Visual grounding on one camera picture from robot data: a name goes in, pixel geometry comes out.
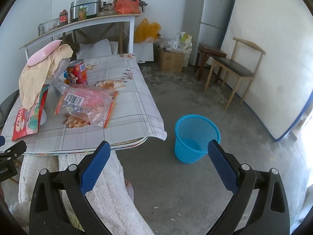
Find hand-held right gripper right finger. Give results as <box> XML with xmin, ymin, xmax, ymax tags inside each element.
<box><xmin>205</xmin><ymin>139</ymin><xmax>290</xmax><ymax>235</ymax></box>

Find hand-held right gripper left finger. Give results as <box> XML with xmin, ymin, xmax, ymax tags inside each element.
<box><xmin>29</xmin><ymin>141</ymin><xmax>113</xmax><ymax>235</ymax></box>

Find red snack bag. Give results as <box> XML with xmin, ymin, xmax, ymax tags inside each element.
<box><xmin>12</xmin><ymin>84</ymin><xmax>50</xmax><ymax>142</ymax></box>

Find blue plastic waste basket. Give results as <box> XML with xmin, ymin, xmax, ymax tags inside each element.
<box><xmin>174</xmin><ymin>114</ymin><xmax>221</xmax><ymax>164</ymax></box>

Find beige cloth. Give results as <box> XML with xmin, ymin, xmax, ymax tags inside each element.
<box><xmin>19</xmin><ymin>44</ymin><xmax>74</xmax><ymax>110</ymax></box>

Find clear zip bag pink contents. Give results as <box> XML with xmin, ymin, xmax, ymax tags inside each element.
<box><xmin>55</xmin><ymin>84</ymin><xmax>118</xmax><ymax>129</ymax></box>

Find table with floral tablecloth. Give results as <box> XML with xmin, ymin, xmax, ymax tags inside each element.
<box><xmin>0</xmin><ymin>54</ymin><xmax>167</xmax><ymax>155</ymax></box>

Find crumpled clear plastic bottle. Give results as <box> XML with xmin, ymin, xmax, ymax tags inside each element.
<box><xmin>50</xmin><ymin>59</ymin><xmax>71</xmax><ymax>95</ymax></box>

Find pink cloth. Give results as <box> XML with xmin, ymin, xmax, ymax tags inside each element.
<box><xmin>26</xmin><ymin>40</ymin><xmax>61</xmax><ymax>66</ymax></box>

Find red drink can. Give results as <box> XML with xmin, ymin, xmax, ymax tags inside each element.
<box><xmin>66</xmin><ymin>59</ymin><xmax>88</xmax><ymax>85</ymax></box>

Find wooden chair with dark seat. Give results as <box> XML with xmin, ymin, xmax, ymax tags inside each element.
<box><xmin>204</xmin><ymin>37</ymin><xmax>266</xmax><ymax>110</ymax></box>

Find cardboard box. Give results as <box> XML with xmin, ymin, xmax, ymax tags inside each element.
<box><xmin>158</xmin><ymin>48</ymin><xmax>185</xmax><ymax>73</ymax></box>

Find dark wooden stool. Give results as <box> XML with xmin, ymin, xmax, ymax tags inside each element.
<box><xmin>194</xmin><ymin>43</ymin><xmax>227</xmax><ymax>81</ymax></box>

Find white pillow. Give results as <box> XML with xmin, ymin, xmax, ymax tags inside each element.
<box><xmin>76</xmin><ymin>39</ymin><xmax>119</xmax><ymax>60</ymax></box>

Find glass bowl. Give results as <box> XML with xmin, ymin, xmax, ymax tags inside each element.
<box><xmin>38</xmin><ymin>20</ymin><xmax>59</xmax><ymax>36</ymax></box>

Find white mattress with blue edge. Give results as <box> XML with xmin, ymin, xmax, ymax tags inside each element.
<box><xmin>220</xmin><ymin>0</ymin><xmax>311</xmax><ymax>142</ymax></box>

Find white foam box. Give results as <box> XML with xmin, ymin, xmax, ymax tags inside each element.
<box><xmin>133</xmin><ymin>42</ymin><xmax>154</xmax><ymax>63</ymax></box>

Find white plastic bags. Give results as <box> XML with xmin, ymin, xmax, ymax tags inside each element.
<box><xmin>160</xmin><ymin>32</ymin><xmax>193</xmax><ymax>54</ymax></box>

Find green and white paper bag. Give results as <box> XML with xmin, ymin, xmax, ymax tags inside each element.
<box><xmin>180</xmin><ymin>33</ymin><xmax>192</xmax><ymax>49</ymax></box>

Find yellow plastic bag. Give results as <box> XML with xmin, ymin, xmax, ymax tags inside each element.
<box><xmin>134</xmin><ymin>18</ymin><xmax>162</xmax><ymax>43</ymax></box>

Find white shelf table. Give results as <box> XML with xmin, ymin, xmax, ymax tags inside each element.
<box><xmin>19</xmin><ymin>13</ymin><xmax>140</xmax><ymax>61</ymax></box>

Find metal plate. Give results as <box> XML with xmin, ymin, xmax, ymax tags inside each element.
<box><xmin>96</xmin><ymin>10</ymin><xmax>118</xmax><ymax>17</ymax></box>

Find grey refrigerator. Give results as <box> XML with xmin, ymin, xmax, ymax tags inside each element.
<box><xmin>182</xmin><ymin>0</ymin><xmax>235</xmax><ymax>66</ymax></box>

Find orange plastic bag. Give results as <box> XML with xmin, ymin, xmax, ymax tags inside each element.
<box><xmin>114</xmin><ymin>0</ymin><xmax>141</xmax><ymax>14</ymax></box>

